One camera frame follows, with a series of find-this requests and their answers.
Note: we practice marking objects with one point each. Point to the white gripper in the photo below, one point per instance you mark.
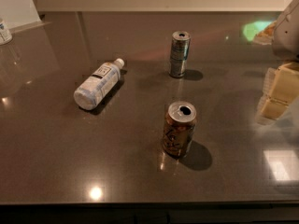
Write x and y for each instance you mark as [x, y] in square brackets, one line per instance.
[288, 36]

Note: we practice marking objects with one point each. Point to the silver blue redbull can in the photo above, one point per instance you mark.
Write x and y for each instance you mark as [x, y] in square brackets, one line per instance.
[179, 53]

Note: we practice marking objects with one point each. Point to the orange soda can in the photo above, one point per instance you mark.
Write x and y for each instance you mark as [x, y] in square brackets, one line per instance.
[179, 124]

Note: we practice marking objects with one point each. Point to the green orange snack bag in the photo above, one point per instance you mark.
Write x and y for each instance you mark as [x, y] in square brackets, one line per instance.
[259, 32]

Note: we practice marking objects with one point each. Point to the clear plastic water bottle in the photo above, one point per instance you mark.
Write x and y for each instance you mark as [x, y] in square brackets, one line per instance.
[94, 89]

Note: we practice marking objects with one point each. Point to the white bottle at left edge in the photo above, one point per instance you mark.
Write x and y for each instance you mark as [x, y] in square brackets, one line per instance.
[5, 34]

